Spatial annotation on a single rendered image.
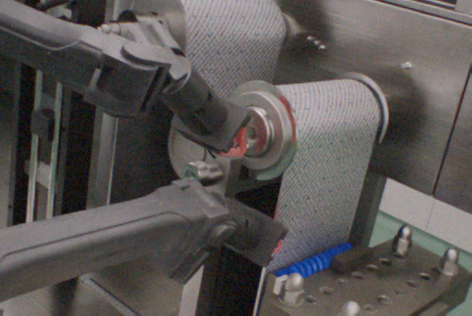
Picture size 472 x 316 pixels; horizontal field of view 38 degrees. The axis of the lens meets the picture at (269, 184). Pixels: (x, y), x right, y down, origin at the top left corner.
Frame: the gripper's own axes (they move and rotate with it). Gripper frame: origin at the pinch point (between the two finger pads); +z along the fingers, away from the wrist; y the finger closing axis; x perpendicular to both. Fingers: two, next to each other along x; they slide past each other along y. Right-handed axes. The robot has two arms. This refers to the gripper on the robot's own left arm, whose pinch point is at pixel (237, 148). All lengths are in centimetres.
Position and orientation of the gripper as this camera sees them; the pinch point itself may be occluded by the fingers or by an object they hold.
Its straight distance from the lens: 99.9
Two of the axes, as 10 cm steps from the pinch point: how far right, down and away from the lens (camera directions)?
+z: 3.8, 4.2, 8.3
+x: 5.3, -8.3, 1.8
